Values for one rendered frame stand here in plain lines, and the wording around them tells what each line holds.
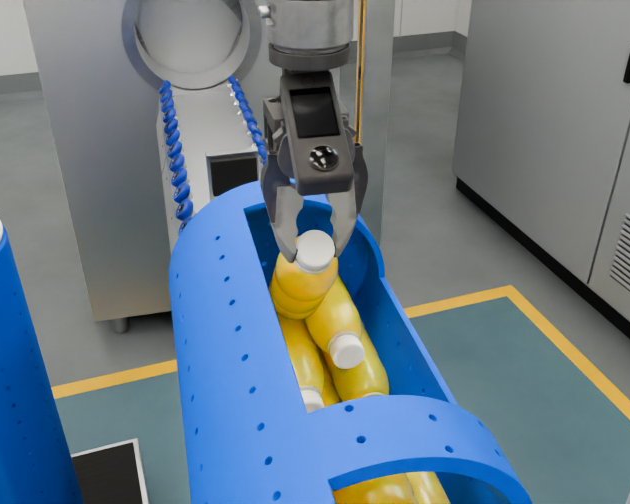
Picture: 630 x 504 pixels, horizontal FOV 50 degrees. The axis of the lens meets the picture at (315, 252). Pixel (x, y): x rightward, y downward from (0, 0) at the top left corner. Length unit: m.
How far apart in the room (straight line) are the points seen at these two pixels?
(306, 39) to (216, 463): 0.35
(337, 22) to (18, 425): 1.01
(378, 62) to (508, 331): 1.45
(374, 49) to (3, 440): 1.03
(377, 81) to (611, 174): 1.33
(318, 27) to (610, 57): 2.07
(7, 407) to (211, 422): 0.77
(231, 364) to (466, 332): 2.03
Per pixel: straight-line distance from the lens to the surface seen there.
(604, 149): 2.63
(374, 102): 1.49
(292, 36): 0.58
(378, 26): 1.45
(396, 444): 0.52
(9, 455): 1.41
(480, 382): 2.42
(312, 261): 0.66
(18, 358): 1.32
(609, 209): 2.65
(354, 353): 0.80
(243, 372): 0.61
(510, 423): 2.31
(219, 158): 1.31
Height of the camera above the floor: 1.62
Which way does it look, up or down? 33 degrees down
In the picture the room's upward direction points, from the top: straight up
